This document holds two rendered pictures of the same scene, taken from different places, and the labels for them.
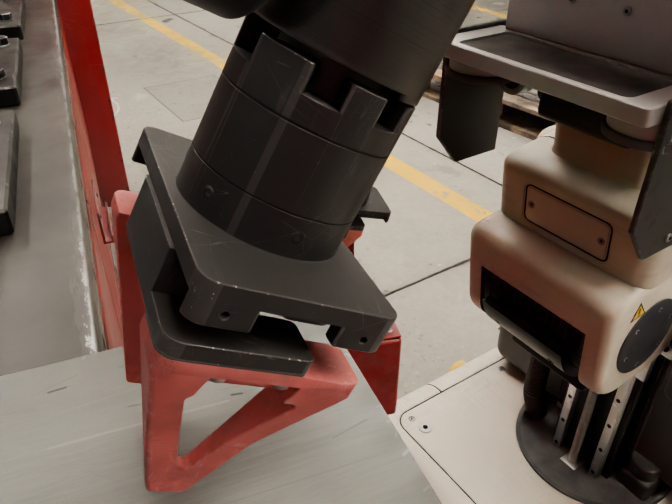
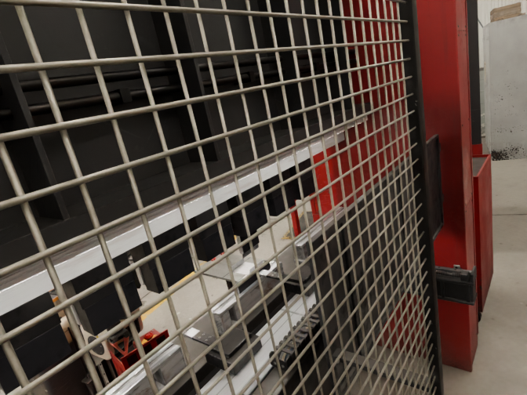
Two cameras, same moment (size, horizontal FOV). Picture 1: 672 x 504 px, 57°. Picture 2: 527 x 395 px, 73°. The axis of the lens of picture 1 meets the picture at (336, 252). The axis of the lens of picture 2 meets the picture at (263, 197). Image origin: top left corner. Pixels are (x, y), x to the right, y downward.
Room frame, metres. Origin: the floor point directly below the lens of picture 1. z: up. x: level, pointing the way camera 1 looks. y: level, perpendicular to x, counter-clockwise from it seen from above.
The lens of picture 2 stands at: (0.59, 1.45, 1.67)
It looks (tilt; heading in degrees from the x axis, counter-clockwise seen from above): 16 degrees down; 243
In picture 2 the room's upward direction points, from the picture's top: 12 degrees counter-clockwise
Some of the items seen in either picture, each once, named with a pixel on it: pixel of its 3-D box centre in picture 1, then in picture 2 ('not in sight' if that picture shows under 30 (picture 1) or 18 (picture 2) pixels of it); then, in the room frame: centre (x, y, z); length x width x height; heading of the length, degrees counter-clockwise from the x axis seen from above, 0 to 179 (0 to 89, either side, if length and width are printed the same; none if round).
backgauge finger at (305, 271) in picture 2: not in sight; (286, 275); (0.03, 0.39, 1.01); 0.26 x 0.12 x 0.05; 112
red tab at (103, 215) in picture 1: (102, 210); not in sight; (1.09, 0.47, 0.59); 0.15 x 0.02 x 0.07; 22
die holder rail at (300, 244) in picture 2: not in sight; (323, 232); (-0.42, 0.03, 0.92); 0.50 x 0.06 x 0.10; 22
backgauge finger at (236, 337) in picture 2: not in sight; (214, 340); (0.39, 0.53, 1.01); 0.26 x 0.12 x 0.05; 112
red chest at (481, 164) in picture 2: not in sight; (444, 236); (-1.44, 0.00, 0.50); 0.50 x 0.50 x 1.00; 22
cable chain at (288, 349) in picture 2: not in sight; (314, 320); (0.13, 0.69, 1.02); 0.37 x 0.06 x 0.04; 22
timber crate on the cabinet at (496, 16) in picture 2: not in sight; (507, 12); (-5.39, -1.63, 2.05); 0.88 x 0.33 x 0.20; 34
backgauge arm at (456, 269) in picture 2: not in sight; (392, 272); (-0.47, 0.42, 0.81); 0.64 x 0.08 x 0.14; 112
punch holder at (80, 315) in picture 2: not in sight; (102, 290); (0.62, 0.45, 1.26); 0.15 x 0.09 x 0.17; 22
